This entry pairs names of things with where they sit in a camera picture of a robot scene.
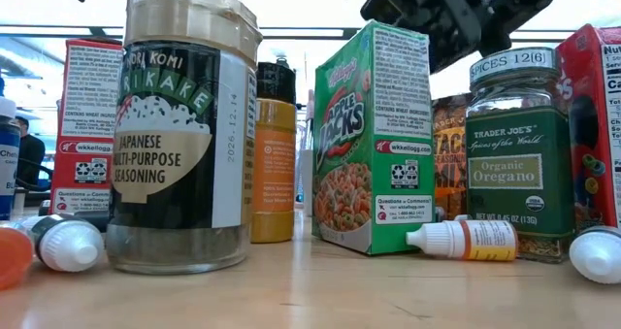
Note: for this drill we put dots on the red Froot Loops box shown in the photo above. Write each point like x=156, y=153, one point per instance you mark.
x=589, y=125
x=82, y=125

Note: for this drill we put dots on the pink steel box grater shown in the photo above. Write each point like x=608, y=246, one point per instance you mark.
x=310, y=107

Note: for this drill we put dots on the person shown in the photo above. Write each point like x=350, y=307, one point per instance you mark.
x=30, y=154

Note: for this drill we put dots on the orange spice bottle black lid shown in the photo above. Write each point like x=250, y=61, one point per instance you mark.
x=274, y=174

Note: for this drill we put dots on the oregano glass spice jar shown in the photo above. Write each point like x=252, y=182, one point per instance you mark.
x=519, y=174

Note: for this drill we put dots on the white round lid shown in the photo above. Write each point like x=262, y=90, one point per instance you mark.
x=9, y=164

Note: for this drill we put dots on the green Apple Jacks box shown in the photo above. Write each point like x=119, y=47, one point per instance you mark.
x=369, y=140

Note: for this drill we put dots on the grey small dropper bottle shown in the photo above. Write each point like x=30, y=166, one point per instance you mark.
x=599, y=256

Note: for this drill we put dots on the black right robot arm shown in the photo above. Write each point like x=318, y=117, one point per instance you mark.
x=524, y=4

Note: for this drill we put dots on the taco seasoning packet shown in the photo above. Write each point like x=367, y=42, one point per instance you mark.
x=448, y=149

